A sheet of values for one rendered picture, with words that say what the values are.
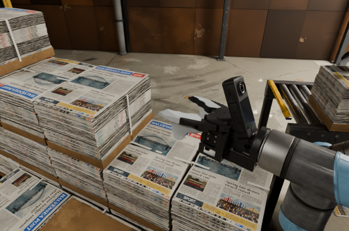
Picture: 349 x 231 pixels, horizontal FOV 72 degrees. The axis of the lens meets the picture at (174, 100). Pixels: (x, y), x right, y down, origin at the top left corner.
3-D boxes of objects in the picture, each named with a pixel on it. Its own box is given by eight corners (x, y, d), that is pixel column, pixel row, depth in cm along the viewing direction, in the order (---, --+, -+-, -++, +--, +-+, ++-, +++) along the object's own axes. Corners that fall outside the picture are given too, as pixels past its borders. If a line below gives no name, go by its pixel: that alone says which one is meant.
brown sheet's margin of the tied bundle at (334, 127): (329, 131, 114) (332, 123, 111) (307, 100, 138) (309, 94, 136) (365, 133, 112) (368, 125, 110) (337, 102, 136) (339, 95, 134)
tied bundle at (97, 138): (103, 172, 89) (93, 122, 77) (47, 149, 100) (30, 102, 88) (153, 119, 119) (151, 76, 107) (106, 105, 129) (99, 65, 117)
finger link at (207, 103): (186, 114, 61) (206, 133, 53) (188, 93, 58) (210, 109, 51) (196, 112, 62) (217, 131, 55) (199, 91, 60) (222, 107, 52)
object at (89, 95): (93, 120, 78) (93, 117, 78) (33, 100, 89) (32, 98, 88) (150, 77, 107) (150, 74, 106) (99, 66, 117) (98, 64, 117)
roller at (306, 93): (325, 132, 120) (333, 125, 118) (296, 88, 160) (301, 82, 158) (333, 136, 121) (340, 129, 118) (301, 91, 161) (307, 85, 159)
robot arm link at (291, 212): (325, 210, 50) (345, 174, 45) (315, 256, 43) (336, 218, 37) (286, 191, 54) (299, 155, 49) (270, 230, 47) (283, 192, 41)
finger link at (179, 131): (153, 139, 49) (198, 147, 48) (155, 113, 47) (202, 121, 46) (157, 131, 52) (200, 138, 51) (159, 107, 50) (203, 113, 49)
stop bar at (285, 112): (284, 120, 123) (285, 117, 122) (267, 82, 160) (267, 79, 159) (291, 120, 123) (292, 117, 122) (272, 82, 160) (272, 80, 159)
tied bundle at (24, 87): (48, 148, 100) (30, 100, 88) (2, 130, 111) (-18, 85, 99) (106, 105, 130) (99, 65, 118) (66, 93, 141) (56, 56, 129)
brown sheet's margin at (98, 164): (103, 171, 89) (102, 162, 87) (48, 148, 99) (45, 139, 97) (153, 117, 118) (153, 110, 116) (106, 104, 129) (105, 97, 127)
